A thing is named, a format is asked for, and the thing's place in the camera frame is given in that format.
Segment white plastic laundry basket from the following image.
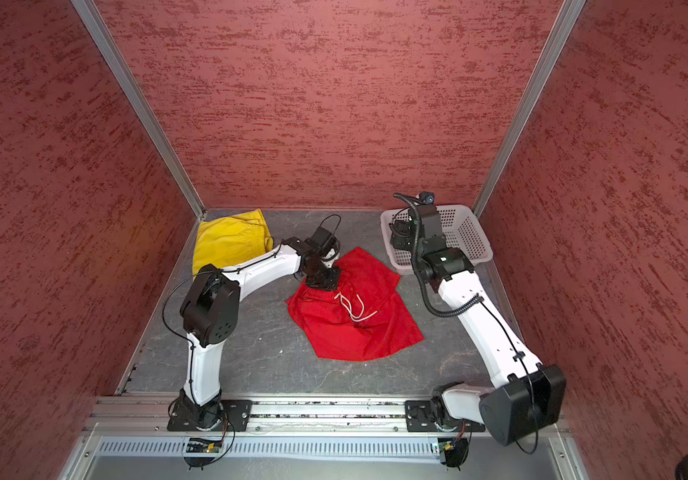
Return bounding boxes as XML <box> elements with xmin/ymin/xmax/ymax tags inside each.
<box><xmin>380</xmin><ymin>205</ymin><xmax>494</xmax><ymax>275</ymax></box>

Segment red shorts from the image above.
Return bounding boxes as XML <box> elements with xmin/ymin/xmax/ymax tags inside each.
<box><xmin>287</xmin><ymin>247</ymin><xmax>424</xmax><ymax>362</ymax></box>

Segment yellow shorts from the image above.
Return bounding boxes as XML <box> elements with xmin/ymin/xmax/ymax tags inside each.
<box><xmin>192</xmin><ymin>210</ymin><xmax>274</xmax><ymax>274</ymax></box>

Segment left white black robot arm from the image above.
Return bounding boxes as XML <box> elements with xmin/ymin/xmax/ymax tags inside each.
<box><xmin>167</xmin><ymin>228</ymin><xmax>341</xmax><ymax>432</ymax></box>

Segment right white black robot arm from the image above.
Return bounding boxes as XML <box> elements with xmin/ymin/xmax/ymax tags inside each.
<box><xmin>383</xmin><ymin>197</ymin><xmax>567</xmax><ymax>445</ymax></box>

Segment right small circuit board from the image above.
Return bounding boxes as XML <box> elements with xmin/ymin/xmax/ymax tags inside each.
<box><xmin>432</xmin><ymin>439</ymin><xmax>463</xmax><ymax>458</ymax></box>

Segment small circuit board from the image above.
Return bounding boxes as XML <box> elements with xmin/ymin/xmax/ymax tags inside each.
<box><xmin>432</xmin><ymin>439</ymin><xmax>463</xmax><ymax>458</ymax></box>
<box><xmin>185</xmin><ymin>437</ymin><xmax>224</xmax><ymax>455</ymax></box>

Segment left small circuit board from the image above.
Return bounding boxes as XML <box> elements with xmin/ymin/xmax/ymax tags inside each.
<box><xmin>185</xmin><ymin>437</ymin><xmax>224</xmax><ymax>455</ymax></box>

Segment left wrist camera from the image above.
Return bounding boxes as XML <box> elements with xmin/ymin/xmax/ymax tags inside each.
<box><xmin>306</xmin><ymin>226</ymin><xmax>340</xmax><ymax>259</ymax></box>

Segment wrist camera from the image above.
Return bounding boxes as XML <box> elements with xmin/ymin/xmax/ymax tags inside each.
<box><xmin>306</xmin><ymin>226</ymin><xmax>340</xmax><ymax>259</ymax></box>
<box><xmin>418</xmin><ymin>191</ymin><xmax>436</xmax><ymax>205</ymax></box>

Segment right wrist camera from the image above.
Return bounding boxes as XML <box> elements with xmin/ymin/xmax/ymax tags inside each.
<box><xmin>418</xmin><ymin>191</ymin><xmax>436</xmax><ymax>205</ymax></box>

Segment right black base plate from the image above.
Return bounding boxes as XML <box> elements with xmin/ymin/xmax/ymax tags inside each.
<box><xmin>404</xmin><ymin>397</ymin><xmax>486</xmax><ymax>434</ymax></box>

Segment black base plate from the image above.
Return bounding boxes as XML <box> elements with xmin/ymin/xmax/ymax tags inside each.
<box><xmin>404</xmin><ymin>397</ymin><xmax>486</xmax><ymax>434</ymax></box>
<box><xmin>167</xmin><ymin>391</ymin><xmax>253</xmax><ymax>432</ymax></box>

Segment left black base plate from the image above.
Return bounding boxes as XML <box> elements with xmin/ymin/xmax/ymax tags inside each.
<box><xmin>167</xmin><ymin>391</ymin><xmax>253</xmax><ymax>432</ymax></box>

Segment white perforated cable duct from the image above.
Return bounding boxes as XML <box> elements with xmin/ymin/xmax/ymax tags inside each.
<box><xmin>96</xmin><ymin>437</ymin><xmax>440</xmax><ymax>462</ymax></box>

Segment right corner aluminium post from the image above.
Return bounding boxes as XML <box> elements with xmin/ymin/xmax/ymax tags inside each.
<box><xmin>471</xmin><ymin>0</ymin><xmax>588</xmax><ymax>219</ymax></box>

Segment corner aluminium post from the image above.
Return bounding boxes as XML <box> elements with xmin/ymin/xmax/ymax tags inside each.
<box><xmin>471</xmin><ymin>0</ymin><xmax>588</xmax><ymax>219</ymax></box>
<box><xmin>71</xmin><ymin>0</ymin><xmax>207</xmax><ymax>220</ymax></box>

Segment aluminium frame rail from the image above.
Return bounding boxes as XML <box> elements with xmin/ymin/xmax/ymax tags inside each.
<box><xmin>82</xmin><ymin>394</ymin><xmax>570</xmax><ymax>437</ymax></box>

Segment left corner aluminium post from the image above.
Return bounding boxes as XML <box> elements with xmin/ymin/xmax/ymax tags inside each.
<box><xmin>71</xmin><ymin>0</ymin><xmax>207</xmax><ymax>220</ymax></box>

